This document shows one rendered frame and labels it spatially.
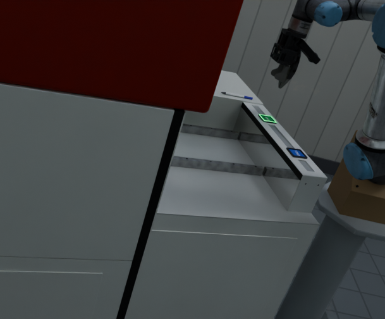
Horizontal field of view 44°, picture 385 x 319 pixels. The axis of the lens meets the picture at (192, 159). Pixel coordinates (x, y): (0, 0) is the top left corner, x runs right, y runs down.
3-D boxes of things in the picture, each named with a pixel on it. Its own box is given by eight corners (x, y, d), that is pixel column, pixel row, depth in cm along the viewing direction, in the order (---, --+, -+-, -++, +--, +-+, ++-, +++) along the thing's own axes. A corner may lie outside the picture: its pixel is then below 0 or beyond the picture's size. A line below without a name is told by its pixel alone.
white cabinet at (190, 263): (81, 399, 169) (130, 212, 132) (69, 226, 248) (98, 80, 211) (243, 387, 191) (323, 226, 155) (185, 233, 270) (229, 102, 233)
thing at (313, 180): (287, 211, 156) (303, 175, 149) (232, 131, 201) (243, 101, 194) (311, 213, 159) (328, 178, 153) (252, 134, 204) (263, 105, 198)
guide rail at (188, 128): (115, 123, 177) (117, 116, 176) (114, 121, 179) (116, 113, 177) (236, 140, 195) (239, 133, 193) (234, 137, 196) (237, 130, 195)
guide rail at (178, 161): (125, 161, 155) (127, 153, 154) (124, 157, 157) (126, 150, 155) (261, 175, 173) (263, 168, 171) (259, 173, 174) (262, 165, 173)
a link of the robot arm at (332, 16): (354, 1, 151) (336, -7, 159) (323, 5, 148) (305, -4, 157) (351, 26, 155) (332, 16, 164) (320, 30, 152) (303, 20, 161)
